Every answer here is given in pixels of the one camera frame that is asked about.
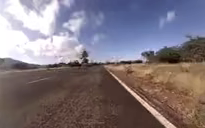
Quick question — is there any low distant hill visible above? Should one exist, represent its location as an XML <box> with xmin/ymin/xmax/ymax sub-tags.
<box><xmin>0</xmin><ymin>52</ymin><xmax>41</xmax><ymax>71</ymax></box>

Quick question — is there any dry grass verge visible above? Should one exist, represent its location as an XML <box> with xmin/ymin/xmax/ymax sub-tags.
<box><xmin>105</xmin><ymin>61</ymin><xmax>205</xmax><ymax>128</ymax></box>

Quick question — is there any grey asphalt road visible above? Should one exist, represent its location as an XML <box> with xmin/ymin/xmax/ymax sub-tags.
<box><xmin>0</xmin><ymin>64</ymin><xmax>168</xmax><ymax>128</ymax></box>

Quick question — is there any lone dark tree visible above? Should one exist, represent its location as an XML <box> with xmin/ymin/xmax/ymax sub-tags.
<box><xmin>79</xmin><ymin>49</ymin><xmax>90</xmax><ymax>65</ymax></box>

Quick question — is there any white painted centre line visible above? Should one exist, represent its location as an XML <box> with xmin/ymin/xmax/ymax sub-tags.
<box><xmin>25</xmin><ymin>76</ymin><xmax>52</xmax><ymax>85</ymax></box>

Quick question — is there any white painted edge line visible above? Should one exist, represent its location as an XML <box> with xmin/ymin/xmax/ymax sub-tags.
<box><xmin>103</xmin><ymin>65</ymin><xmax>178</xmax><ymax>128</ymax></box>

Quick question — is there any brown dirt shoulder strip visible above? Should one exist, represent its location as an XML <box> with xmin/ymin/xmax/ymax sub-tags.
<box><xmin>106</xmin><ymin>66</ymin><xmax>205</xmax><ymax>128</ymax></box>

